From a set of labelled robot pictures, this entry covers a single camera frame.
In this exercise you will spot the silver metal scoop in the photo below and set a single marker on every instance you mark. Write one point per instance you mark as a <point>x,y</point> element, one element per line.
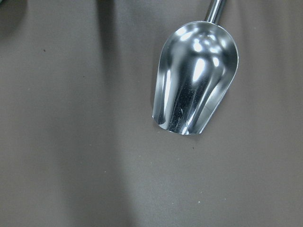
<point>197,65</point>

